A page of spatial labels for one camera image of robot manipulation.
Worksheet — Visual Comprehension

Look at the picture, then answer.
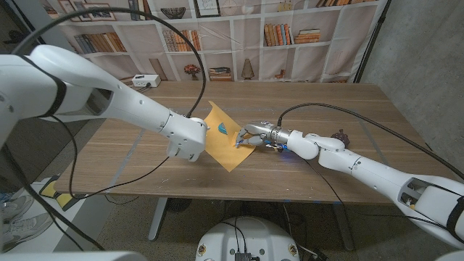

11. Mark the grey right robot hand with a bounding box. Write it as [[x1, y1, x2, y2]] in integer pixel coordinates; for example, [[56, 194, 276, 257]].
[[234, 122, 291, 150]]

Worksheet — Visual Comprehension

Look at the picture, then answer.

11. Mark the yellow felt sheet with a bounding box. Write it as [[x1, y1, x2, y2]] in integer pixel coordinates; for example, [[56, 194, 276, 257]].
[[202, 100, 257, 173]]

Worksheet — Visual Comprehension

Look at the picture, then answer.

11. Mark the purple toy grape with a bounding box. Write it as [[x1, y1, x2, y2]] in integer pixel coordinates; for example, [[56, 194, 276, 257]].
[[330, 128, 351, 146]]

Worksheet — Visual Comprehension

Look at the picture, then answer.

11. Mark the printed bookshelf backdrop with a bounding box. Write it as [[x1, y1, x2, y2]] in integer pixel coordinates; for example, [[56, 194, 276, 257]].
[[39, 0, 389, 106]]

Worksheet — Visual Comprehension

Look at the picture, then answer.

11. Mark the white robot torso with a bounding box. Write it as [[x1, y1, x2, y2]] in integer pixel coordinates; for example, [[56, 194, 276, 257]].
[[195, 216, 301, 261]]

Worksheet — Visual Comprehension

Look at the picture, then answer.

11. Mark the black backdrop stand pole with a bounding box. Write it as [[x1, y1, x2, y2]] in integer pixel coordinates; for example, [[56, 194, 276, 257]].
[[353, 0, 393, 84]]

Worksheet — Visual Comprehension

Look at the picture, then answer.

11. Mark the grey table leg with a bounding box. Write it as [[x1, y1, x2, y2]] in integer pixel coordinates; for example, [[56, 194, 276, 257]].
[[332, 202, 355, 252], [147, 197, 169, 242]]

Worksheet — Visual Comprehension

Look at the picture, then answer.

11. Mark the white power strip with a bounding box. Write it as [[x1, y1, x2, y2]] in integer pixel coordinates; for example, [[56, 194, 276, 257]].
[[131, 74, 162, 88]]

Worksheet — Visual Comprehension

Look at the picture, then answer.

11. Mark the yellow black floor object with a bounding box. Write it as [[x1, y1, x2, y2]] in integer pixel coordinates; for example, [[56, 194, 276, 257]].
[[38, 175, 88, 212]]

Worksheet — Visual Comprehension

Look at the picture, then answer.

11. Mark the grey sneaker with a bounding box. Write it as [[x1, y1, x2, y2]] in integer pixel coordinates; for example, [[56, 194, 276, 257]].
[[0, 195, 33, 223], [0, 212, 54, 248]]

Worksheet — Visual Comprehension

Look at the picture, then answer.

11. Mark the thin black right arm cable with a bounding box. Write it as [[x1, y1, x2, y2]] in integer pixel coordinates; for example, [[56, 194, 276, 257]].
[[305, 158, 449, 230]]

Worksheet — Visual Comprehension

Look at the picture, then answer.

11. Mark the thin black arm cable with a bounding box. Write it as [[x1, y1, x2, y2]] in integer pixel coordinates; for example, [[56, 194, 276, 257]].
[[50, 115, 172, 201], [305, 158, 449, 230]]

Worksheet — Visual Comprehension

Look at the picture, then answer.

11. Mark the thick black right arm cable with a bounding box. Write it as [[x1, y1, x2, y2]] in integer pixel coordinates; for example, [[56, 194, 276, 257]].
[[276, 102, 464, 181]]

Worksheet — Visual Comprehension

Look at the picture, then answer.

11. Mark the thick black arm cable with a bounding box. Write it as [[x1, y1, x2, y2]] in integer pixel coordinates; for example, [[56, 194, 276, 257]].
[[276, 102, 464, 181], [0, 7, 208, 252]]

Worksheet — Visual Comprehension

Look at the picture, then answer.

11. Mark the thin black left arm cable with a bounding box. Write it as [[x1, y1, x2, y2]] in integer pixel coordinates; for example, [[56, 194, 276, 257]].
[[50, 115, 172, 201]]

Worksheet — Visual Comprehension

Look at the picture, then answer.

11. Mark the black power strip cord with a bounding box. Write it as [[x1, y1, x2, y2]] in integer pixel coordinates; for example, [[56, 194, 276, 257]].
[[125, 84, 152, 96]]

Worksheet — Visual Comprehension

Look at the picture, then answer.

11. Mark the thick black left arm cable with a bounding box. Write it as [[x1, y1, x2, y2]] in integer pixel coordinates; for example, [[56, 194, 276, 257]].
[[0, 7, 208, 252]]

